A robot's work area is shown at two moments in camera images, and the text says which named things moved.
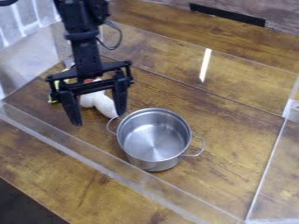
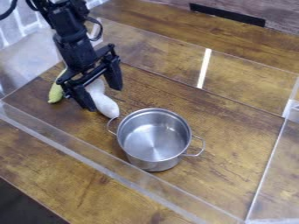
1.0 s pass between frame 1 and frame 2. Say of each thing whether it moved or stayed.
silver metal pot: stayed
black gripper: moved
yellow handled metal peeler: stayed
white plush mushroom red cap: stayed
